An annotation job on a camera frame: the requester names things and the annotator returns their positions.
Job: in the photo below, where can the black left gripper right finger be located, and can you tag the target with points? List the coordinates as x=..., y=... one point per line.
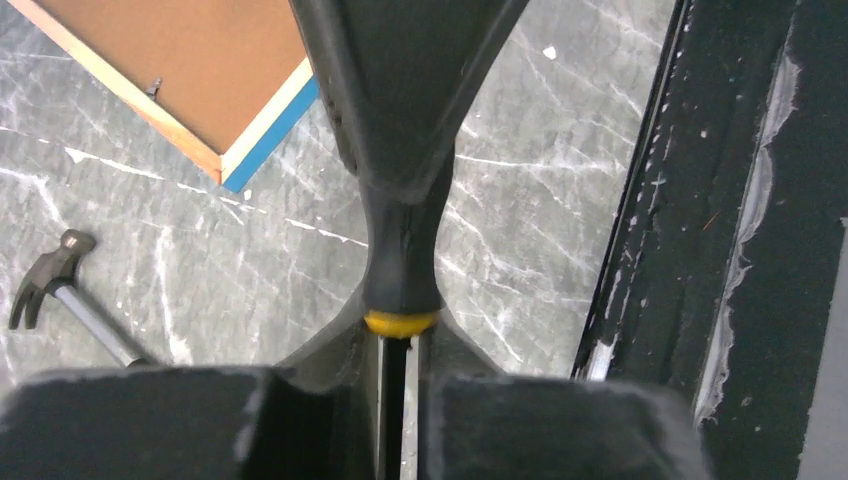
x=476, y=421

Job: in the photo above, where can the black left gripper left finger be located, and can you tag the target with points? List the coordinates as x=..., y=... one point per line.
x=295, y=420

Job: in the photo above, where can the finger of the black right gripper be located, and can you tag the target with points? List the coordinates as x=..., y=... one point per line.
x=397, y=79

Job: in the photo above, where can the blue picture frame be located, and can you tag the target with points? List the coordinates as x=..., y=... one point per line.
x=223, y=81

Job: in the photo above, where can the steel claw hammer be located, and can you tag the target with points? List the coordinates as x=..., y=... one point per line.
x=54, y=274

